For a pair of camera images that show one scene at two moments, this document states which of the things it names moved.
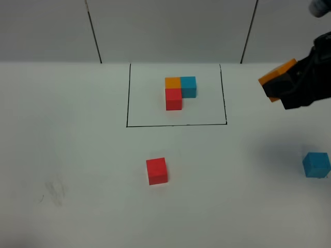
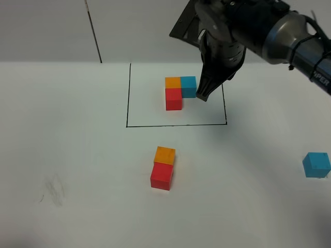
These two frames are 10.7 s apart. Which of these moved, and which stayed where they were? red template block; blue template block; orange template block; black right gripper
Moved: black right gripper
Stayed: blue template block; red template block; orange template block
